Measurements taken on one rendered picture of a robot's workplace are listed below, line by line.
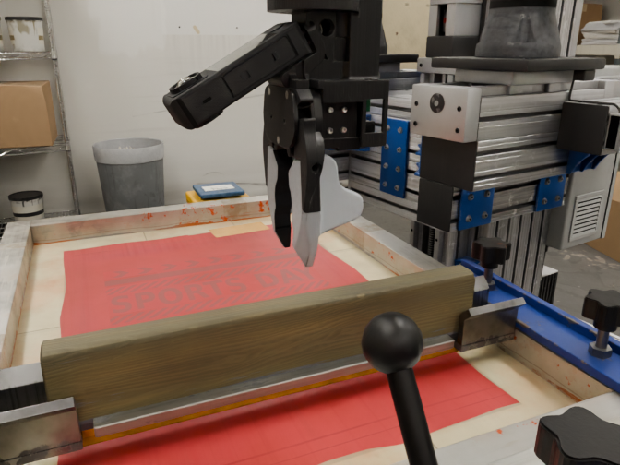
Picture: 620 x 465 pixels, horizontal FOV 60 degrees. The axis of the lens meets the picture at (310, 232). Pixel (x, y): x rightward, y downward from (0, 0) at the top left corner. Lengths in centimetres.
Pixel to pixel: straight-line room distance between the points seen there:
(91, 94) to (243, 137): 112
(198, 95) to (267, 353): 23
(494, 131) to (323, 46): 62
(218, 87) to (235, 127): 388
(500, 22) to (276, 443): 83
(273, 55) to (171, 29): 374
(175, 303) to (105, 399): 29
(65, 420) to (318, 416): 22
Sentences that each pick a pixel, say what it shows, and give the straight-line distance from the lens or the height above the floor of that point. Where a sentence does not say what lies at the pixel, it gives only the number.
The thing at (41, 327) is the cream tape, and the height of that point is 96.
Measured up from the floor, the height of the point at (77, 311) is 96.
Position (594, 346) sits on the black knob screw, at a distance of 59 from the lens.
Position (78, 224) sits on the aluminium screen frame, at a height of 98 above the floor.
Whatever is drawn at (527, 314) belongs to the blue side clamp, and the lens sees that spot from 64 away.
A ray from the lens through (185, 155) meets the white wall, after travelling 422.
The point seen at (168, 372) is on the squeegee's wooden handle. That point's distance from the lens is 48.
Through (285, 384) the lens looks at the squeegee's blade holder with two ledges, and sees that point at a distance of 50.
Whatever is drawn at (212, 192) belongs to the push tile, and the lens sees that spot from 122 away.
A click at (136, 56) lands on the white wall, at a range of 411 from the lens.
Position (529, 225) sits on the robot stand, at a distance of 151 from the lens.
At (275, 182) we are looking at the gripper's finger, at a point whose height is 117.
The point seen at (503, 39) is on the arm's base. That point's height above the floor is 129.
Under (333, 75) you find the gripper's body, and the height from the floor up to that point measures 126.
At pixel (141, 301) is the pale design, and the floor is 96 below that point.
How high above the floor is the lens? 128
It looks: 19 degrees down
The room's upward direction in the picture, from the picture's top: straight up
